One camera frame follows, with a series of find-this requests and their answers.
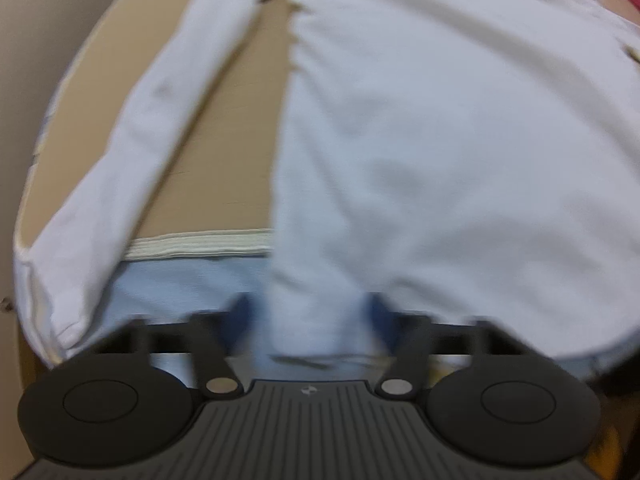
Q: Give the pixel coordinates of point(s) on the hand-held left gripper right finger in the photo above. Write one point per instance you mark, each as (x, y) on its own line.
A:
(376, 311)

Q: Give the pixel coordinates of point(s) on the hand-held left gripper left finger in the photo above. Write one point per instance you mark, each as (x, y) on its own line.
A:
(243, 311)

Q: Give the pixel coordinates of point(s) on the white long-sleeve shirt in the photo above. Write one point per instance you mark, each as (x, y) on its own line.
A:
(430, 160)

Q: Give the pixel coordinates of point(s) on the light blue bed sheet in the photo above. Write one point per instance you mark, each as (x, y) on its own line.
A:
(195, 280)

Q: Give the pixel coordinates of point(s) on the tan mattress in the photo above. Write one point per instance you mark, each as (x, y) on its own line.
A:
(220, 125)

